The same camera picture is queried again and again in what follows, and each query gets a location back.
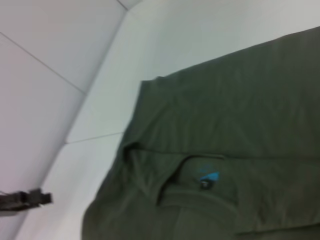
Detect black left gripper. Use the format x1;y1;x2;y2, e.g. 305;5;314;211
0;187;54;212

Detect dark green FREE t-shirt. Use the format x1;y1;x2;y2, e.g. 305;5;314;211
81;26;320;240

